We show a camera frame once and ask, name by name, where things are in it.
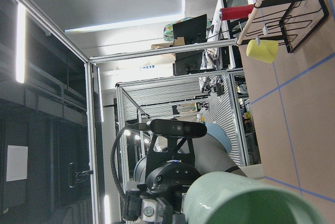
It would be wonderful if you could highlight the yellow plastic cup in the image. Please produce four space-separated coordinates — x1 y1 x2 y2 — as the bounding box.
246 39 278 63

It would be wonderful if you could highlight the black monitor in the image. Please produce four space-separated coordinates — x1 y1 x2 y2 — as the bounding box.
173 14 207 44

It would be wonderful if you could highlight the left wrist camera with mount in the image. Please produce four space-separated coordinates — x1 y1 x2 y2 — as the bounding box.
110 119 207 199

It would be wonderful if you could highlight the black wire cup rack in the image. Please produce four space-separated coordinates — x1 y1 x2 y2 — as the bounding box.
236 0 329 53

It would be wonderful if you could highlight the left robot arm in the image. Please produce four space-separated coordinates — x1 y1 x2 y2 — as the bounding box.
122 119 244 223

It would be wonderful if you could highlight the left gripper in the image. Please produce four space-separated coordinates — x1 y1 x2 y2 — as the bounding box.
122 162 200 223

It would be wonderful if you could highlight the green plastic cup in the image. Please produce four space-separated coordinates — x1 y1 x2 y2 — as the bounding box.
183 172 327 223

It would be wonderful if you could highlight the red bottle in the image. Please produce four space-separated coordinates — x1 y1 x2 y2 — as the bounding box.
219 4 254 20

